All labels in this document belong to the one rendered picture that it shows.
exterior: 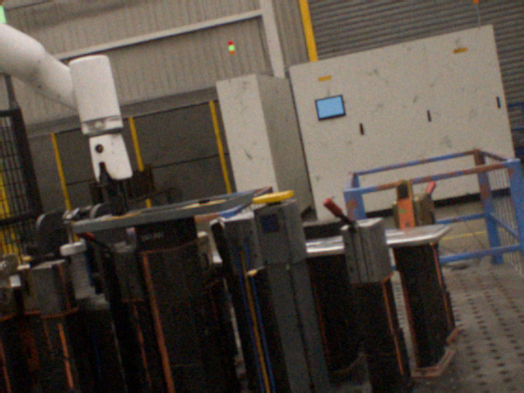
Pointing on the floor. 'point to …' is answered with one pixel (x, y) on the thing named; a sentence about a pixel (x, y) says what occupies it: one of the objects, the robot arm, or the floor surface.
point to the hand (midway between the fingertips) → (119, 204)
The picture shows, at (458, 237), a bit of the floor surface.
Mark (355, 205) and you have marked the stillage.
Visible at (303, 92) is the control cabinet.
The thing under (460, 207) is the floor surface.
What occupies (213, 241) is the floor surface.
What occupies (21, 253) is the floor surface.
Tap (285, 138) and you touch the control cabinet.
